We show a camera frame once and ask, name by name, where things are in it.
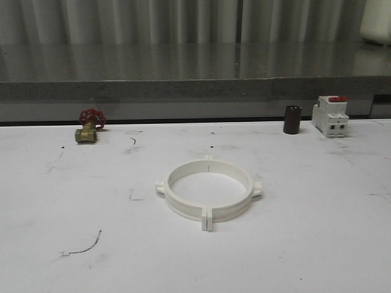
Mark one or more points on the brass valve red handwheel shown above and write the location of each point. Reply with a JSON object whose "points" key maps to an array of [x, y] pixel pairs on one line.
{"points": [[92, 120]]}

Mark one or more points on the grey stone counter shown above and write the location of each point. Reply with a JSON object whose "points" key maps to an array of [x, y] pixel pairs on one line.
{"points": [[50, 84]]}

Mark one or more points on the white half-ring pipe clamp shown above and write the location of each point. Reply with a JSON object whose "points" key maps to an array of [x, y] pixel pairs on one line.
{"points": [[230, 207], [192, 211]]}

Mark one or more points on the dark brown cylindrical coupling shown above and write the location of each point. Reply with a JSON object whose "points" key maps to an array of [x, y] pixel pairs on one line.
{"points": [[292, 119]]}

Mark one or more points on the white container on counter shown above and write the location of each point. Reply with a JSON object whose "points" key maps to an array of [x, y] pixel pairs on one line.
{"points": [[375, 24]]}

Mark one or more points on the white circuit breaker red switch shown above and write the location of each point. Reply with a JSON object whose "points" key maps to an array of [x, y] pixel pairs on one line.
{"points": [[329, 116]]}

